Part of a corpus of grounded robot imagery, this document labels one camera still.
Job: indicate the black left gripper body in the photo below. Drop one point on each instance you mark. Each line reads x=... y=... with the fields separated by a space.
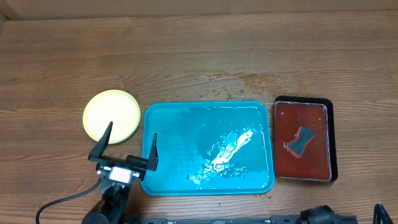
x=137 y=165

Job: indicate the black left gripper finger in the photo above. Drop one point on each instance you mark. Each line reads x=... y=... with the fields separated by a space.
x=98 y=150
x=153 y=155

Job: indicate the yellow plate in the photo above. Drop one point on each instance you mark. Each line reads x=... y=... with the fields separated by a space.
x=112 y=106

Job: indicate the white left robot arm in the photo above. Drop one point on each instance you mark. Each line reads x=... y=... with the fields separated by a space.
x=112 y=208

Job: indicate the blue plastic tray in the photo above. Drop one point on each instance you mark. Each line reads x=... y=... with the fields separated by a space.
x=208 y=148

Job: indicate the black tray with red water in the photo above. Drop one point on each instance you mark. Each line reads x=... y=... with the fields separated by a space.
x=318 y=161

